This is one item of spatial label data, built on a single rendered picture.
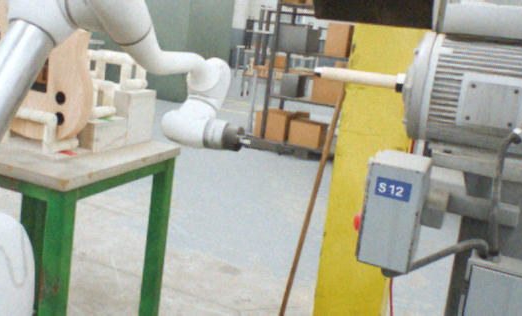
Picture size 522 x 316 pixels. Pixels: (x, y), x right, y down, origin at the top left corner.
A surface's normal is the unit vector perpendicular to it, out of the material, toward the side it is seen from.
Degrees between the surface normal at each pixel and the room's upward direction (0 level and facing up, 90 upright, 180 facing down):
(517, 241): 90
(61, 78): 90
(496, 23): 90
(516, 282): 90
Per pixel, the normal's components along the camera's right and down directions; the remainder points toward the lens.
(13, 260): 0.86, -0.17
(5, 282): 0.72, 0.02
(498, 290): -0.43, 0.09
